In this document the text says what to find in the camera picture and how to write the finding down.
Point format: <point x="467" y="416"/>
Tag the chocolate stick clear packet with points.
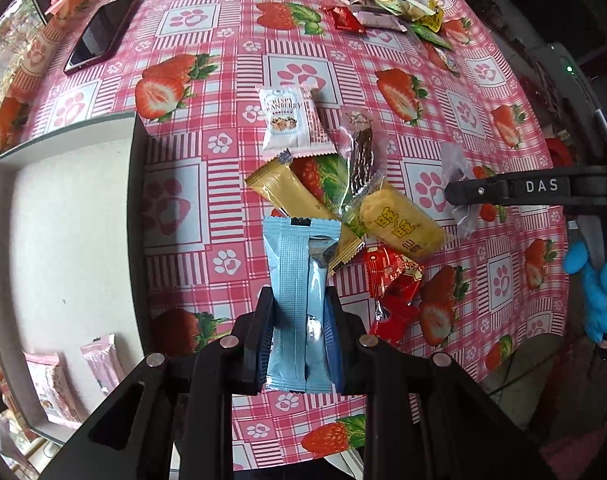
<point x="362" y="152"/>

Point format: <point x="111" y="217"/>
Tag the pale pink dark packet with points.
<point x="383" y="19"/>

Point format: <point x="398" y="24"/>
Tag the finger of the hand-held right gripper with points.
<point x="488" y="191"/>

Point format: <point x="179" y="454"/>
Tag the clear plastic wrapper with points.
<point x="458" y="160"/>

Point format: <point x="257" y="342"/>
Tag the bright yellow packet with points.
<point x="432" y="15"/>

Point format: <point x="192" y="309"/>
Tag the white device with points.
<point x="573" y="90"/>

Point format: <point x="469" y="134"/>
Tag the grey cardboard box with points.
<point x="68" y="240"/>

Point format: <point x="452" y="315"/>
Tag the yellow cake packet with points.
<point x="398" y="222"/>

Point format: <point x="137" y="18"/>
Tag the green snack packet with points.
<point x="433" y="36"/>

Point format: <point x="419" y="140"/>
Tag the strawberry print tablecloth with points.
<point x="223" y="60"/>

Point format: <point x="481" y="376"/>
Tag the red snack packet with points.
<point x="391" y="280"/>

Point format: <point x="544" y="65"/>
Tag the person's right hand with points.
<point x="596" y="300"/>

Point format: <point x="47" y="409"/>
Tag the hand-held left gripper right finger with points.
<point x="333" y="347"/>

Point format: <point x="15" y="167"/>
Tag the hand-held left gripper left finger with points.
<point x="264" y="345"/>

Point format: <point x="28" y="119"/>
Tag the light blue snack packet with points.
<point x="288" y="305"/>

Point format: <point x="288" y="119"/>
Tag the gold snack packet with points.
<point x="288" y="192"/>

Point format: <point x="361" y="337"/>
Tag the small red candy packet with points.
<point x="344" y="19"/>

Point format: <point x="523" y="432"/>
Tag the pink snack packet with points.
<point x="53" y="385"/>
<point x="105" y="362"/>

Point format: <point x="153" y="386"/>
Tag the black smartphone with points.
<point x="100" y="30"/>

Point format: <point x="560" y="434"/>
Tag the white nut snack packet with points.
<point x="288" y="117"/>

